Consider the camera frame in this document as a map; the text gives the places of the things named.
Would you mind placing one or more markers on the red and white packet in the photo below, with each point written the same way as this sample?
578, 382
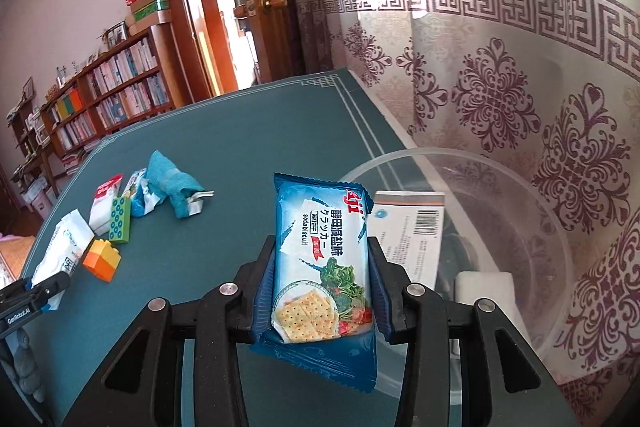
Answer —
102, 212

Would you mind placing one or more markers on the wooden door frame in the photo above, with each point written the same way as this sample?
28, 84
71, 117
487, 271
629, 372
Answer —
172, 7

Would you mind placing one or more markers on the small wooden shelf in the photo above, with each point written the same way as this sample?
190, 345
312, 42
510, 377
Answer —
25, 132

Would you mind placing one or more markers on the green building block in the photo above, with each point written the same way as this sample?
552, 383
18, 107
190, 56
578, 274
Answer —
120, 219

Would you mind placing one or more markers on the patterned sheer curtain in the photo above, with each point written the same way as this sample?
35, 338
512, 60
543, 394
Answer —
500, 82

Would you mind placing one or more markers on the blue soda biscuit packet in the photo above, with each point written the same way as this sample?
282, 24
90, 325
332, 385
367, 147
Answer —
320, 257

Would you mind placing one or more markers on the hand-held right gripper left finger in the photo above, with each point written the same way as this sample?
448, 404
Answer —
264, 292

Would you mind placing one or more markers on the white box with barcode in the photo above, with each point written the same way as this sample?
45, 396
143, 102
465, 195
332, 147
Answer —
410, 247

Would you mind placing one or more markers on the white foam block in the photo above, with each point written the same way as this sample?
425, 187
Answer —
485, 289

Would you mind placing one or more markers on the wooden bookshelf with books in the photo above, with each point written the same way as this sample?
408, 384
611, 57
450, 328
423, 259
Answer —
125, 82

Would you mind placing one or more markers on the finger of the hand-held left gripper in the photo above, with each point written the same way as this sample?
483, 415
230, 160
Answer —
52, 283
52, 301

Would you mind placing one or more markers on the photo frame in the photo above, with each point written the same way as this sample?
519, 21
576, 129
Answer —
116, 34

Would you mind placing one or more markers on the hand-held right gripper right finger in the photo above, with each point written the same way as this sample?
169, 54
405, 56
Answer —
382, 302

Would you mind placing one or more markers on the orange and yellow building block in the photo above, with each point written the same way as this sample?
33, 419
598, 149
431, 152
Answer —
100, 259

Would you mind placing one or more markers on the white storage bin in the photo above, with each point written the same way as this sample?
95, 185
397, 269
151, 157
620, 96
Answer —
40, 199

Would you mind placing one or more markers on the bed with bamboo mat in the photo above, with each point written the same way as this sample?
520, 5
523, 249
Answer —
12, 257

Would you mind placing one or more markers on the blue and white wrapper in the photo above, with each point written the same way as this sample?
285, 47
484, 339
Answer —
142, 202

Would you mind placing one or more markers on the white plastic packet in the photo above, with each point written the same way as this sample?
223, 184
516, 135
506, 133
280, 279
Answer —
60, 247

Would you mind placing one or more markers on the teal folded cloth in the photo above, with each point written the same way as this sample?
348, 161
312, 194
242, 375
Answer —
167, 179

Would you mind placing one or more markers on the clear plastic basin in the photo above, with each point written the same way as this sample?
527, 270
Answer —
525, 267

